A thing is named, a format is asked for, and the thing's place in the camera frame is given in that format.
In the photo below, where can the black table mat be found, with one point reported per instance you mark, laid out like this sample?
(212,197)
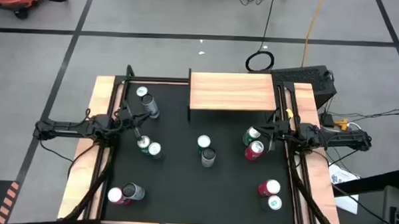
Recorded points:
(183,191)

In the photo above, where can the black desk edge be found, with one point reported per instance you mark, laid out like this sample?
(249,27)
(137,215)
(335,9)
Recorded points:
(370,185)

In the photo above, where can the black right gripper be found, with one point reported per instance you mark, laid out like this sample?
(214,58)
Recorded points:
(280,129)

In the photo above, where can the red Fanta strawberry can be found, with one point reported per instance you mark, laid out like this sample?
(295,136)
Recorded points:
(254,151)
(268,188)
(115,195)

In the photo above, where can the white printed paper sheet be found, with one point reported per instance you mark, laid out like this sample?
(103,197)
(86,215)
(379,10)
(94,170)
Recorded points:
(342,177)
(347,203)

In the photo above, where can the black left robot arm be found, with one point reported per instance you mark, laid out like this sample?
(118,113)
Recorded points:
(66,127)

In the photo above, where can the silver Celsius slim can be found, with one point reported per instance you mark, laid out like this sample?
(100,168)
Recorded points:
(208,160)
(135,191)
(150,107)

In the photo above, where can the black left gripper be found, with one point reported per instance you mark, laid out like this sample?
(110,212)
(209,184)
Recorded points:
(126,119)

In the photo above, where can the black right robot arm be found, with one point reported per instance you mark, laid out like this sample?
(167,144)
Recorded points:
(338,138)

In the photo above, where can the wooden shelf black metal legs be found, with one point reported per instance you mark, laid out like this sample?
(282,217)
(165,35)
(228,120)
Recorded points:
(231,91)

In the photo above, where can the black power adapter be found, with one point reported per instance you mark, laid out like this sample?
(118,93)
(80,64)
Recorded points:
(327,119)

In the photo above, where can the black computer case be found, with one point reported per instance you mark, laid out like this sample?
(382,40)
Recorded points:
(307,77)

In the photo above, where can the small yellow tag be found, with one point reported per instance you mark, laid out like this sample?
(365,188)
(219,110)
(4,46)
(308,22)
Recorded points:
(289,112)

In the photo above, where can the green Sprite can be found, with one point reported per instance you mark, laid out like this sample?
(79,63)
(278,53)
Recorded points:
(250,135)
(143,142)
(203,141)

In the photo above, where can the yellow power plug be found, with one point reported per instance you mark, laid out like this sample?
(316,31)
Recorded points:
(342,123)

